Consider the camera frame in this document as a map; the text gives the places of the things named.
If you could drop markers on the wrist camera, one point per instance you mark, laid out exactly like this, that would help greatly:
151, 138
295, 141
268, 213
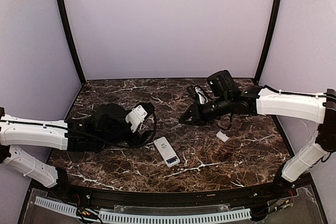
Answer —
198, 94
138, 115

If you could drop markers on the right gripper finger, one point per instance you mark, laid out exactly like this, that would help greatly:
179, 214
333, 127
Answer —
191, 112
194, 122

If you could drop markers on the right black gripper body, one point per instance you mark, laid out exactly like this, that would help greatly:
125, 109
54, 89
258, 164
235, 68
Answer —
199, 112

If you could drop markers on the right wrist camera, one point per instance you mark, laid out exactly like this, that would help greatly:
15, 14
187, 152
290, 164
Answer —
198, 94

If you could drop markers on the white slotted cable duct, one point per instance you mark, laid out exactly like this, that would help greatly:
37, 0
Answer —
140, 215

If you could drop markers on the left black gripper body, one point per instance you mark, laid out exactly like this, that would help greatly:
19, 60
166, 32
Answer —
143, 136

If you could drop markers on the left black frame post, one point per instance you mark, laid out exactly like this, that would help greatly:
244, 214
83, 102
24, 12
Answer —
70, 41

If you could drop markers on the right black frame post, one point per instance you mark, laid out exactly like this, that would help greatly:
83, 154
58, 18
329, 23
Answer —
268, 40

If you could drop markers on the battery inside remote compartment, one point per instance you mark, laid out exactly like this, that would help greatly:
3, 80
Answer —
172, 160

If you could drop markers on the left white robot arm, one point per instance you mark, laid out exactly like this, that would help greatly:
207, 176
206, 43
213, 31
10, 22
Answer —
74, 135

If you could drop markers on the white battery cover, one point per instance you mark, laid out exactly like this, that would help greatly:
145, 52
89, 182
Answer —
221, 136

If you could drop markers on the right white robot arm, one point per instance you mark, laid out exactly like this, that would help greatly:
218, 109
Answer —
264, 100

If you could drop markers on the black front rail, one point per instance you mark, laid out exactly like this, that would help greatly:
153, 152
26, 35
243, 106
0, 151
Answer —
109, 198

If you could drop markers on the white remote control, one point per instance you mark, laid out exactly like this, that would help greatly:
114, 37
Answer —
166, 150

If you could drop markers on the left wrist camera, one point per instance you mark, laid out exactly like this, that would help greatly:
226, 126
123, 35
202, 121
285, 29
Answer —
138, 115

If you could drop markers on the black frame post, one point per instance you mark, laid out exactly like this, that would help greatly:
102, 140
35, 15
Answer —
70, 41
268, 40

